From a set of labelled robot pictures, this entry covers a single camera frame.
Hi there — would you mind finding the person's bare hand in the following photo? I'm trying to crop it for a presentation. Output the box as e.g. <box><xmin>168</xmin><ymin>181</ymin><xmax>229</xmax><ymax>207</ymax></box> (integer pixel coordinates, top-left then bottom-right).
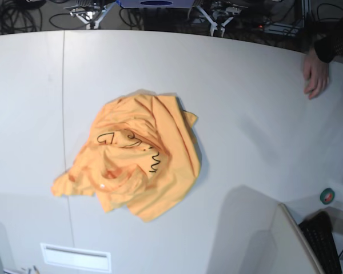
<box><xmin>303</xmin><ymin>48</ymin><xmax>329</xmax><ymax>100</ymax></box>

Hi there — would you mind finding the orange yellow t-shirt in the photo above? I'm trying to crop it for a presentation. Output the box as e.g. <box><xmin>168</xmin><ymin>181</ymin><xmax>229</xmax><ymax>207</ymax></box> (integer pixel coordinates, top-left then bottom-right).
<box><xmin>51</xmin><ymin>90</ymin><xmax>201</xmax><ymax>222</ymax></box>

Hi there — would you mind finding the dark sleeved forearm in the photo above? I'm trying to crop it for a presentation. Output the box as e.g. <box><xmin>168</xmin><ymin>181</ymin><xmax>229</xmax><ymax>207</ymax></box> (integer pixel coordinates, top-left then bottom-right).
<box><xmin>314</xmin><ymin>17</ymin><xmax>343</xmax><ymax>63</ymax></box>

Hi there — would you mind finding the green tape roll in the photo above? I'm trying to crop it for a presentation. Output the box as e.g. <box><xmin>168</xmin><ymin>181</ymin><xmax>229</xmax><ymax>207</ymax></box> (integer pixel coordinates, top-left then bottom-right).
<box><xmin>320</xmin><ymin>188</ymin><xmax>335</xmax><ymax>205</ymax></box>

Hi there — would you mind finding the black keyboard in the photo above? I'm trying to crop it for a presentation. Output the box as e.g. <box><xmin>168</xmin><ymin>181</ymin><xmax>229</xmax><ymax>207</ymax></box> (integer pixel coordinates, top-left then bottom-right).
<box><xmin>299</xmin><ymin>211</ymin><xmax>342</xmax><ymax>274</ymax></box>

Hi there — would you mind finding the white partition panel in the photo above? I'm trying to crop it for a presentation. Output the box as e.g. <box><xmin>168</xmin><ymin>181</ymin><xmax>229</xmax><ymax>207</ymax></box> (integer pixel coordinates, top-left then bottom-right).
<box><xmin>272</xmin><ymin>203</ymin><xmax>324</xmax><ymax>273</ymax></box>

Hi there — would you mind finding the white cable tray slot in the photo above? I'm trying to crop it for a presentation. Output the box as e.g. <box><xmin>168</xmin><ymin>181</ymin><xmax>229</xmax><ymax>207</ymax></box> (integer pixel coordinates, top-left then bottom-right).
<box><xmin>40</xmin><ymin>243</ymin><xmax>112</xmax><ymax>273</ymax></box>

